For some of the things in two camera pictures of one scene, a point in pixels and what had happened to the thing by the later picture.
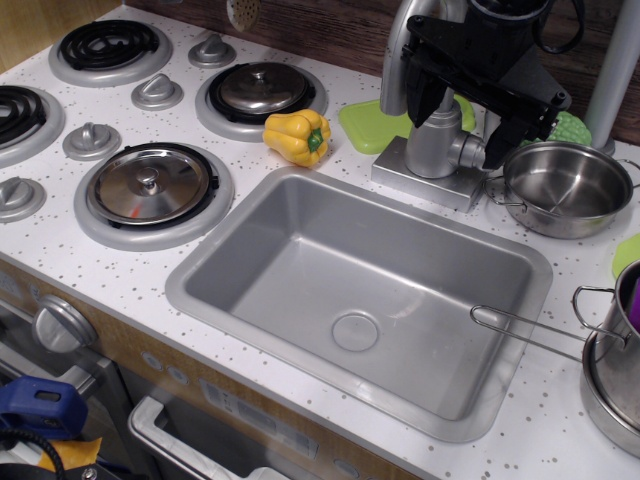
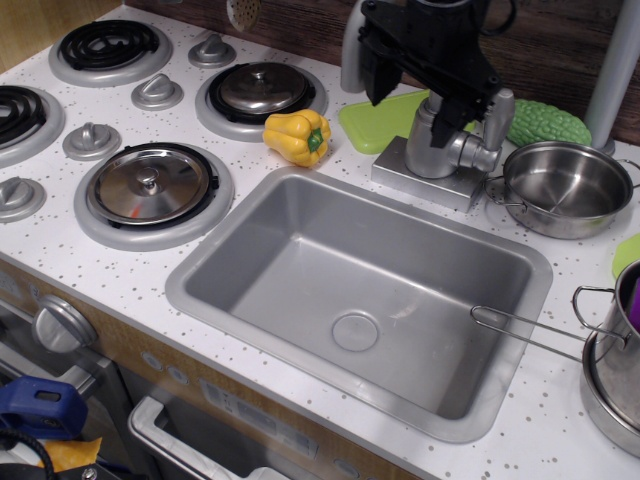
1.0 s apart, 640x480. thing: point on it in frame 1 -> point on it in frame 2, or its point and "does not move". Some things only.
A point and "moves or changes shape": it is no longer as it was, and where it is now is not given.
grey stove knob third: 91,142 does not move
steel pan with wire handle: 604,409 does not move
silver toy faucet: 428,161 moves or changes shape
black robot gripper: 491,55 -> 437,45
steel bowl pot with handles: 570,189 does not move
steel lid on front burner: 150,184 does not move
